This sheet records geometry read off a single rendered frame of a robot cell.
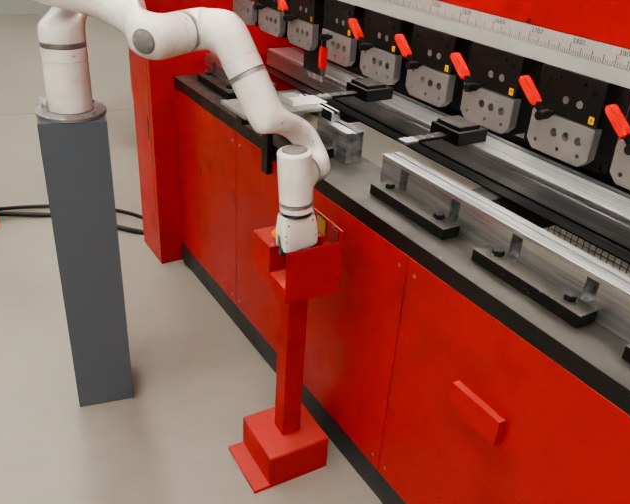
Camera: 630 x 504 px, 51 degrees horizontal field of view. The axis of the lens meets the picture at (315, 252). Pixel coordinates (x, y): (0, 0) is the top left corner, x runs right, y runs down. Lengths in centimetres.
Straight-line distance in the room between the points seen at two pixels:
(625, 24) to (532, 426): 79
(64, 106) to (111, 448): 106
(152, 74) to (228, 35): 132
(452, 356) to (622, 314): 40
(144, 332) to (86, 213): 83
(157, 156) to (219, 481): 144
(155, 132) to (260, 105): 141
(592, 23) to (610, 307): 53
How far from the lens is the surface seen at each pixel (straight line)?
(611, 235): 168
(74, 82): 194
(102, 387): 240
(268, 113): 155
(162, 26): 162
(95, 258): 211
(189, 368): 254
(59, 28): 191
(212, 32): 157
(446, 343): 159
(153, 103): 288
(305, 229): 164
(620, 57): 130
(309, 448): 209
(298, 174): 155
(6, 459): 234
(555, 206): 177
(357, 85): 228
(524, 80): 138
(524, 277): 146
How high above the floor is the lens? 161
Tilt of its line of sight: 29 degrees down
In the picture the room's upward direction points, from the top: 4 degrees clockwise
